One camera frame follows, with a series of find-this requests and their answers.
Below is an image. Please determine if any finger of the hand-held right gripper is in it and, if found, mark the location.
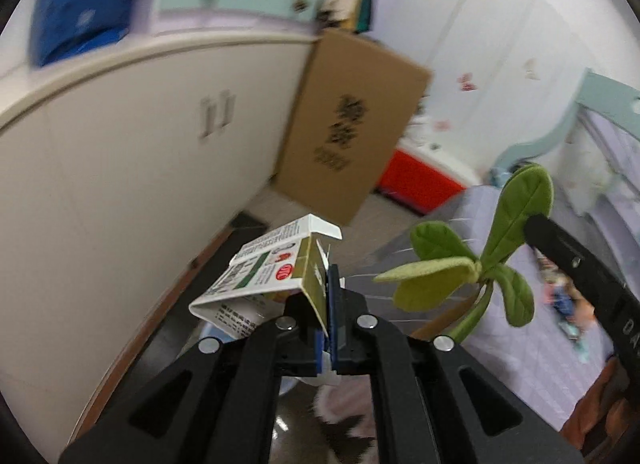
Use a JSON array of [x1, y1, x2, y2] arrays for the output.
[[522, 214, 627, 321]]

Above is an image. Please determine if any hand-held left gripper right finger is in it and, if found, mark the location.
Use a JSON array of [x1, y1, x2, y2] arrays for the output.
[[327, 264, 586, 464]]

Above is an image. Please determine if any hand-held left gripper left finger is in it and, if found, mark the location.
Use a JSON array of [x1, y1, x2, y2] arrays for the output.
[[59, 291, 327, 464]]

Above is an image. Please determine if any green plush plant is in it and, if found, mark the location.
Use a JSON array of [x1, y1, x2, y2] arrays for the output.
[[374, 163, 556, 345]]

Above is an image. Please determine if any white green paper carton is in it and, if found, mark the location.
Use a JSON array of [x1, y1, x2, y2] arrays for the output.
[[189, 214, 343, 340]]

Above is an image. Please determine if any white fluffy rug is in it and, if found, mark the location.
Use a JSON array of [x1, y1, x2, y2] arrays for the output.
[[312, 384, 378, 464]]

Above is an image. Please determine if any orange brown cloth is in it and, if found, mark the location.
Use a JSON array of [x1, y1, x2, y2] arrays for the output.
[[560, 359, 640, 464]]

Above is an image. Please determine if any grey checked bedspread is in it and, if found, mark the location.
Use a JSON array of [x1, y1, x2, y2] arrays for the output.
[[350, 184, 640, 435]]

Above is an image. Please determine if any teal bed headboard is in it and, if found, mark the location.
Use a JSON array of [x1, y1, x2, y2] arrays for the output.
[[492, 69, 640, 185]]

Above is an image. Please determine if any red cloth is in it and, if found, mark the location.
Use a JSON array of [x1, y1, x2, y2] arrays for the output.
[[377, 147, 468, 212]]

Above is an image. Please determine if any brown cardboard box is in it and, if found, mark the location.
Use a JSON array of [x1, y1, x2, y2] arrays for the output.
[[270, 28, 433, 226]]

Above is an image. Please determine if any white floor cabinet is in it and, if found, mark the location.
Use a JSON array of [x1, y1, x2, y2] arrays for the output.
[[0, 34, 321, 445]]

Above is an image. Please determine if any white wardrobe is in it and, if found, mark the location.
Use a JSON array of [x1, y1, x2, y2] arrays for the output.
[[370, 0, 640, 185]]

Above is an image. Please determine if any blue patterned bag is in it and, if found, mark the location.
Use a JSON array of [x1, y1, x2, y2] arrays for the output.
[[30, 0, 146, 68]]

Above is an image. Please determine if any metal cabinet handle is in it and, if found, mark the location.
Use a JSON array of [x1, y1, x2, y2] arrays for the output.
[[217, 89, 237, 128], [199, 97, 217, 141]]

